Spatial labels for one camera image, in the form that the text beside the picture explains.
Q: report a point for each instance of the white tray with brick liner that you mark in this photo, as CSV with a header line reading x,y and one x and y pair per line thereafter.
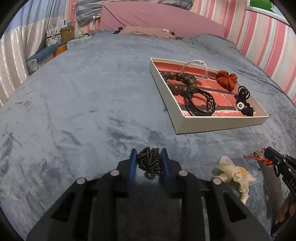
x,y
203,105

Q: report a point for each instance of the white strap smartwatch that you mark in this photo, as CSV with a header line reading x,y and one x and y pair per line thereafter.
x,y
198,67

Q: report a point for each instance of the framed green picture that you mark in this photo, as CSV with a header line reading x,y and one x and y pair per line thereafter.
x,y
267,8

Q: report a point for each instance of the rust red scrunchie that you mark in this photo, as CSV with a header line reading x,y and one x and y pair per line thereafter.
x,y
226,80

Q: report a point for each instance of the person's right hand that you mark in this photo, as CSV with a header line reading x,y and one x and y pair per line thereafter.
x,y
288,206

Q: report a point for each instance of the mint green cloth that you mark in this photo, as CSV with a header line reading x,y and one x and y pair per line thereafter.
x,y
72,43

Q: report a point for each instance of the cream satin curtain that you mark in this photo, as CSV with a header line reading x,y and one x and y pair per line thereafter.
x,y
17,46

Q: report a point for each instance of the beige pillow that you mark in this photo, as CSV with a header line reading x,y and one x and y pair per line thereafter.
x,y
154,32

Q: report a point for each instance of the brown cardboard storage box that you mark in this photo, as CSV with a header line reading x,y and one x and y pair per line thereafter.
x,y
67,34

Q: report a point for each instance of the black bow with square charm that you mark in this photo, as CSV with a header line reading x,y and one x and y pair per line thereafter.
x,y
243,106

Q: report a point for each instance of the cream satin scrunchie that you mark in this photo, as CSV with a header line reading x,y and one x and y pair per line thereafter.
x,y
231,172

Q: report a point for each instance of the red tassel charm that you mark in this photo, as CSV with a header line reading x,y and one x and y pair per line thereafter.
x,y
257,157

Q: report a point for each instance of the orange wooden stool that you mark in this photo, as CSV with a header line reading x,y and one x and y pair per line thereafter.
x,y
60,49

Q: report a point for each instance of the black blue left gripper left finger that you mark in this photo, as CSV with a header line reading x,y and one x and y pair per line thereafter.
x,y
87,210

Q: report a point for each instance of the pink bed headboard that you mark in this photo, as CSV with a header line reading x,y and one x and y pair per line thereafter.
x,y
151,15

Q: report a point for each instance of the grey striped blanket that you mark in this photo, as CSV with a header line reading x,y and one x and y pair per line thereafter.
x,y
85,10

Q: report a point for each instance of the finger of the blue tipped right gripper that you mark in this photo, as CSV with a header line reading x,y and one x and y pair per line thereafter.
x,y
270,152

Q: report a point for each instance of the black white patterned bag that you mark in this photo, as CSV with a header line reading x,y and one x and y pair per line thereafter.
x,y
53,36

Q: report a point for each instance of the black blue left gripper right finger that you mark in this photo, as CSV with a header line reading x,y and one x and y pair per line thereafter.
x,y
208,207

